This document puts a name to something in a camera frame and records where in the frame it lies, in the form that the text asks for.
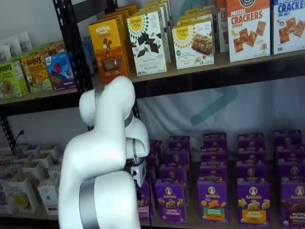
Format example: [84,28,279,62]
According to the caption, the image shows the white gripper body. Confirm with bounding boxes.
[130,159,147,187]

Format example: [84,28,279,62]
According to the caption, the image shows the purple Annie's box pink patch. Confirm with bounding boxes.
[137,180,156,220]

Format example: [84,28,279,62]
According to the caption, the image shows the purple Annie's snack box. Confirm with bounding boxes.
[200,147,227,167]
[163,148,191,167]
[235,163,269,182]
[199,164,229,183]
[238,133,265,148]
[274,145,304,163]
[168,135,191,151]
[277,160,305,180]
[159,165,189,186]
[273,129,303,147]
[236,146,267,165]
[203,133,227,149]
[144,152,160,186]

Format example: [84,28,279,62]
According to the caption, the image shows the purple Annie's box violet patch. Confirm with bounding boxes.
[155,182,188,224]

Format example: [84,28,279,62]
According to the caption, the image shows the purple Annie's box green patch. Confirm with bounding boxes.
[197,180,230,224]

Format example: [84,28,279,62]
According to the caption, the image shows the white snack box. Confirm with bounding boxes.
[37,177,60,215]
[21,162,46,181]
[31,152,54,169]
[0,178,19,215]
[47,165,63,180]
[40,143,61,157]
[8,175,40,214]

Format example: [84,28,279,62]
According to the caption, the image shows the purple Annie's box orange patch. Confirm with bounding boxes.
[236,179,272,225]

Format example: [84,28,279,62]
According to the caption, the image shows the orange Revival snack box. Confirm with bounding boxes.
[88,17,131,83]
[102,3,140,70]

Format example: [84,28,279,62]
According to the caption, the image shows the Simple Mills Sweet Thins box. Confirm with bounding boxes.
[126,10,170,77]
[139,0,173,64]

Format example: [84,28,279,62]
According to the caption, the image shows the blue Zbar box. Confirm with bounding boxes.
[45,51,77,92]

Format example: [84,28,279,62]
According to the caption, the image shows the Simple Mills bars box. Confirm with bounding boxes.
[172,21,215,70]
[176,8,214,26]

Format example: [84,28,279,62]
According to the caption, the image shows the orange Bobo's box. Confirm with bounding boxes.
[20,53,53,94]

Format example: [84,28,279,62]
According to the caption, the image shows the yellow Bobo's box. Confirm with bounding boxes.
[39,41,65,57]

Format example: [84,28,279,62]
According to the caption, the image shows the purple Annie's box chocolate bunnies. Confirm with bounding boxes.
[280,177,305,228]

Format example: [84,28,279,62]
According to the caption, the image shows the green Bobo's box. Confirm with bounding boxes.
[0,59,29,99]

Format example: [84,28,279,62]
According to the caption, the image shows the white orange pretzel crackers box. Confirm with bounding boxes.
[215,0,230,53]

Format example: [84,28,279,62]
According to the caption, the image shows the orange cheddar pretzel crackers box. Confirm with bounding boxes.
[226,0,272,63]

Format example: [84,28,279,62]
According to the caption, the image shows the blue sea salt crackers box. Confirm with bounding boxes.
[272,0,305,55]

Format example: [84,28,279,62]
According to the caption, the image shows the white pouch bag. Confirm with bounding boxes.
[17,31,33,52]
[0,44,12,62]
[4,36,22,58]

